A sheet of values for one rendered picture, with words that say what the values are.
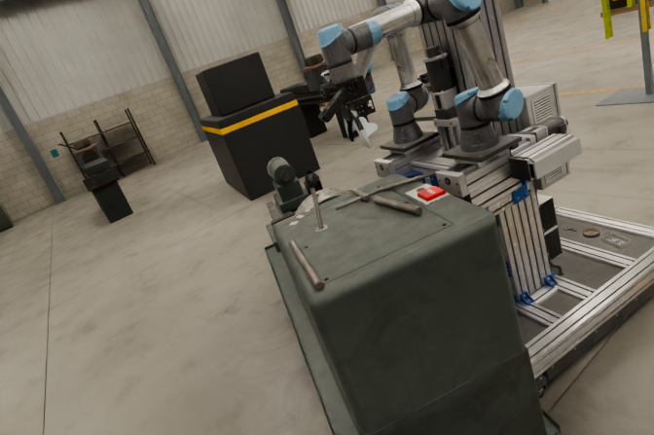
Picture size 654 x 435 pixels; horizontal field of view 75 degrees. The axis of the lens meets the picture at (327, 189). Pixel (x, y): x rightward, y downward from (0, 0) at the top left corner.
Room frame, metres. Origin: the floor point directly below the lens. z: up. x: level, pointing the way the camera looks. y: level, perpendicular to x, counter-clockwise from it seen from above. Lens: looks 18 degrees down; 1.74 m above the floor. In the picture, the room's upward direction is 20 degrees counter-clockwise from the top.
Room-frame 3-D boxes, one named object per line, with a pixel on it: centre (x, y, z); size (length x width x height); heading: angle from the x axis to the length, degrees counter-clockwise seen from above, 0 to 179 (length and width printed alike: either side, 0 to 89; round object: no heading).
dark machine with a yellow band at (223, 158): (7.07, 0.84, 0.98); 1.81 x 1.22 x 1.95; 19
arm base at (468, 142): (1.64, -0.65, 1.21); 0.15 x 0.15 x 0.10
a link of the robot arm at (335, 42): (1.28, -0.16, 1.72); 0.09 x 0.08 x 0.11; 114
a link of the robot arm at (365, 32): (1.33, -0.24, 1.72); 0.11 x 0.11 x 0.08; 24
